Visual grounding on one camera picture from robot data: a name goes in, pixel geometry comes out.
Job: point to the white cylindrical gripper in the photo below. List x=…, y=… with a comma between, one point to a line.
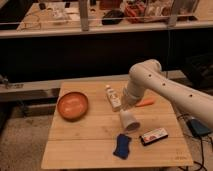
x=125, y=105

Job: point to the white ceramic cup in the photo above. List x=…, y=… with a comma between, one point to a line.
x=128, y=121

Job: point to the white tube bottle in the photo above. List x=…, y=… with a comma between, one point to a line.
x=113, y=98

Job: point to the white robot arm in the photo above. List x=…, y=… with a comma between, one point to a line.
x=147, y=75

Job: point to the orange carrot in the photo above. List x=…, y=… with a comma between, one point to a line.
x=145, y=102

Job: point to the wooden table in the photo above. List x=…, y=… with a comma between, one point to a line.
x=89, y=142

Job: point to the black rectangular box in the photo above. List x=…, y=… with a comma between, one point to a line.
x=153, y=136

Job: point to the blue cloth toy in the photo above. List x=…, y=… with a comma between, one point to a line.
x=122, y=146

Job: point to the orange wooden bowl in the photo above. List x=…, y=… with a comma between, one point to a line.
x=72, y=105

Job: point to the black power adapter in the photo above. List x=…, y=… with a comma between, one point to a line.
x=197, y=128

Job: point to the red clutter on shelf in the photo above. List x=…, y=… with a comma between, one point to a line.
x=135, y=13

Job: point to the black bag on shelf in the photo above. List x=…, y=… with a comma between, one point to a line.
x=112, y=17

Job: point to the metal post left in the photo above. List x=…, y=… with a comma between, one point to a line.
x=83, y=15

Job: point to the metal post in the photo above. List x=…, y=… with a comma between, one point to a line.
x=83, y=15
x=174, y=12

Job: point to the metal post right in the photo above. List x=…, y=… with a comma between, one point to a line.
x=174, y=12

